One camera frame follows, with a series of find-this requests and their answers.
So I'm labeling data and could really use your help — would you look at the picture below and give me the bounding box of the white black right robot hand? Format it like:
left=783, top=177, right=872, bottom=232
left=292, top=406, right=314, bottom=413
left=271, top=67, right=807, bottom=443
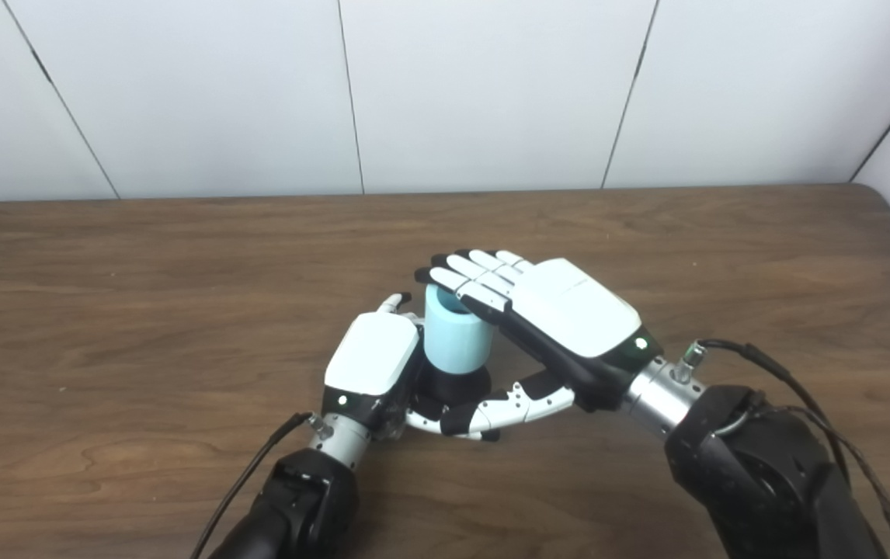
left=414, top=249, right=665, bottom=437

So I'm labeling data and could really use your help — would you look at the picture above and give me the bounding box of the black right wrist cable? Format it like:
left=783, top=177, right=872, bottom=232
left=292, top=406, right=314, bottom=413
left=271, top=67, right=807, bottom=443
left=674, top=339, right=890, bottom=559

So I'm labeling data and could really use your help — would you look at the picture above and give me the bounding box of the light-blue cylindrical hose piece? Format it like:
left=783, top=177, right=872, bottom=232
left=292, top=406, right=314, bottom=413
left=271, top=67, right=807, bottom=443
left=423, top=283, right=495, bottom=376

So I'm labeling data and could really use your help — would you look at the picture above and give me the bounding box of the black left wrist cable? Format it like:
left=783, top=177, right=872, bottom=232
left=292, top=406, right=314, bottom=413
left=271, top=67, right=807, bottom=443
left=190, top=411, right=314, bottom=559

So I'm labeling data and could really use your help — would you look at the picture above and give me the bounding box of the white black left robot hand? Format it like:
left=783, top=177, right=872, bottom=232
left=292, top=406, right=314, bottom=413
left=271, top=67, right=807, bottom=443
left=321, top=292, right=502, bottom=443

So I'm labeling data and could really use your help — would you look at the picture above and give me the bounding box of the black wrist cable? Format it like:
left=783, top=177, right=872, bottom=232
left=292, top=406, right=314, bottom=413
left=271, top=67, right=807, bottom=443
left=190, top=411, right=314, bottom=559
left=674, top=339, right=890, bottom=559

